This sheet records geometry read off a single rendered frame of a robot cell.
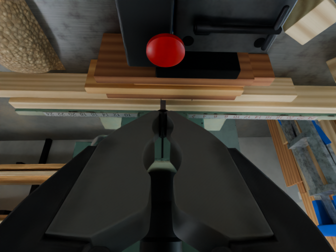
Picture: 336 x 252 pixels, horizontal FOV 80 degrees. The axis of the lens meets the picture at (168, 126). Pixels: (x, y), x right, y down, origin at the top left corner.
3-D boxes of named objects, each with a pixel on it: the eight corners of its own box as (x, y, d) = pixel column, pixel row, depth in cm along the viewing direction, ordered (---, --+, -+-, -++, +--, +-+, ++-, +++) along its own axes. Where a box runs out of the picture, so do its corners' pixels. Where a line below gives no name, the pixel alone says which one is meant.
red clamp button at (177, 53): (186, 30, 15) (187, 40, 14) (182, 61, 17) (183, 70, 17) (145, 29, 15) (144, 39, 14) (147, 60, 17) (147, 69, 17)
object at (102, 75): (244, 36, 28) (255, 79, 25) (240, 43, 30) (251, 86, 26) (103, 32, 28) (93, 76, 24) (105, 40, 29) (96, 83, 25)
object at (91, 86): (238, 62, 33) (244, 90, 30) (235, 68, 34) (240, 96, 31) (90, 59, 32) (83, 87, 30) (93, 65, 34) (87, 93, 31)
